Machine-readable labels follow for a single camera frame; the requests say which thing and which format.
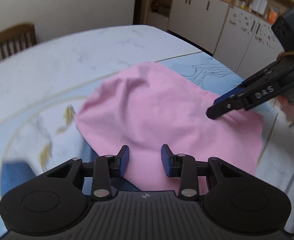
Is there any white cabinet row with stickers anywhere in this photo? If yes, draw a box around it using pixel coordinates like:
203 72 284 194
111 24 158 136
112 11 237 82
167 0 283 79

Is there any orange box on counter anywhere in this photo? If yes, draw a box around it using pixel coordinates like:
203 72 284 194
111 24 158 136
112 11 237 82
266 7 279 24

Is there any wooden chair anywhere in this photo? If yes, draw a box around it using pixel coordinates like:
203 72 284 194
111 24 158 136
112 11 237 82
0 22 38 61

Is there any pink Mickey t-shirt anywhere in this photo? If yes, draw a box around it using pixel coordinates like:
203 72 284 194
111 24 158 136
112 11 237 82
75 62 263 191

